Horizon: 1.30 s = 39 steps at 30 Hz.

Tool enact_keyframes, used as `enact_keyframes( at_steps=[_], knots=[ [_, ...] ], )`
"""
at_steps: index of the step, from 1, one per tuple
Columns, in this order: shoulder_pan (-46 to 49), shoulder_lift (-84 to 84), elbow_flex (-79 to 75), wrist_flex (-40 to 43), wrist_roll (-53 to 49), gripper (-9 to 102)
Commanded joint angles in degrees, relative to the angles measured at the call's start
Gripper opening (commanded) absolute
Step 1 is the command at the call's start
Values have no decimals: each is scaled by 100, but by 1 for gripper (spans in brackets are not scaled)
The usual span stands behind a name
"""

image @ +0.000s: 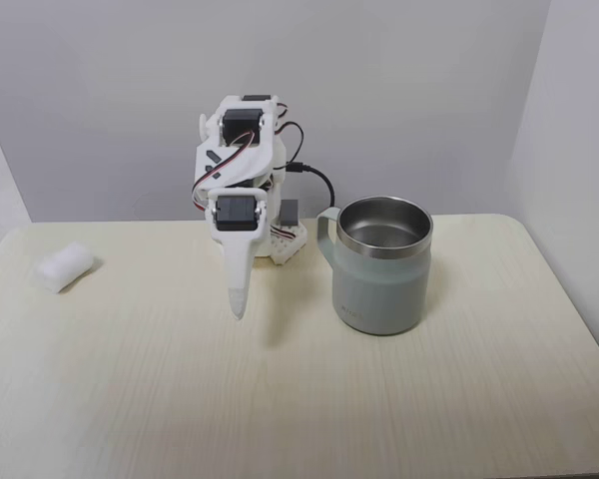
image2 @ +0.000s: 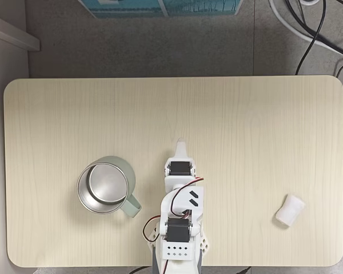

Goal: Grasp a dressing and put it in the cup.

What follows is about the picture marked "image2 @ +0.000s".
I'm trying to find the white furniture ledge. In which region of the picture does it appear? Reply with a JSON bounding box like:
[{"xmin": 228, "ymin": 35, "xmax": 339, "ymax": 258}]
[{"xmin": 0, "ymin": 13, "xmax": 41, "ymax": 53}]

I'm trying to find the green mug with steel interior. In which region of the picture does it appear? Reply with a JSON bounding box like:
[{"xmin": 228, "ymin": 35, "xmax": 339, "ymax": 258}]
[{"xmin": 76, "ymin": 155, "xmax": 142, "ymax": 219}]

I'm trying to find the red white black servo cable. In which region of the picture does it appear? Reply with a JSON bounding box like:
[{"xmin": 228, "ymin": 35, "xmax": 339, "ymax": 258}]
[
  {"xmin": 143, "ymin": 215, "xmax": 161, "ymax": 243},
  {"xmin": 170, "ymin": 176, "xmax": 205, "ymax": 215}
]

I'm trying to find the black usb cable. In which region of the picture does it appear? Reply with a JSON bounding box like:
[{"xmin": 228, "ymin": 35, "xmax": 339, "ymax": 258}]
[{"xmin": 127, "ymin": 265, "xmax": 153, "ymax": 274}]

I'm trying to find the teal printed box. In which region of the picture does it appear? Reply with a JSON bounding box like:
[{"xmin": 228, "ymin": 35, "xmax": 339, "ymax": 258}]
[{"xmin": 77, "ymin": 0, "xmax": 244, "ymax": 19}]

